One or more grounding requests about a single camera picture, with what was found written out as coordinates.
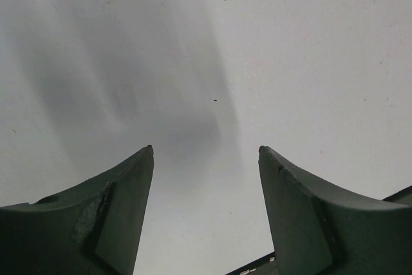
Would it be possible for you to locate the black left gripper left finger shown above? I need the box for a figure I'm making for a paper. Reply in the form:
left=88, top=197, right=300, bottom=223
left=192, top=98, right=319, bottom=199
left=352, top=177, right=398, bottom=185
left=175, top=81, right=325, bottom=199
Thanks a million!
left=1, top=146, right=154, bottom=274

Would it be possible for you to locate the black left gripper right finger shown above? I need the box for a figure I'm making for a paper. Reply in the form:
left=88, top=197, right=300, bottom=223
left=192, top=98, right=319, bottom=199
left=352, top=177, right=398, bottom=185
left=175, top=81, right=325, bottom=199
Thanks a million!
left=258, top=146, right=411, bottom=274

